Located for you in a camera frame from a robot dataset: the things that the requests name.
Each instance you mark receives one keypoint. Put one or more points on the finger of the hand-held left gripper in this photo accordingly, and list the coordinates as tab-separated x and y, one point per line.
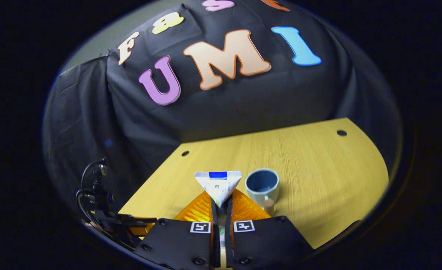
146	229

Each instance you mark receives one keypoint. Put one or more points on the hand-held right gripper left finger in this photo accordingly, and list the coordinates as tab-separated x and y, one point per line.
183	240

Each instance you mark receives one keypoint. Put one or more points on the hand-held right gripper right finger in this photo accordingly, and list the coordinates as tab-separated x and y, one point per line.
265	240

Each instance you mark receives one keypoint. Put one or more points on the white toothpaste tube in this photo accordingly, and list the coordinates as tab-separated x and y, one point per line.
218	187

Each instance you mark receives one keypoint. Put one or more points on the wooden desktop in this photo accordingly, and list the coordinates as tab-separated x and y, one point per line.
318	180

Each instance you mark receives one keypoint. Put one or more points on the black backdrop cloth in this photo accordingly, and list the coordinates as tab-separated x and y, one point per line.
243	101

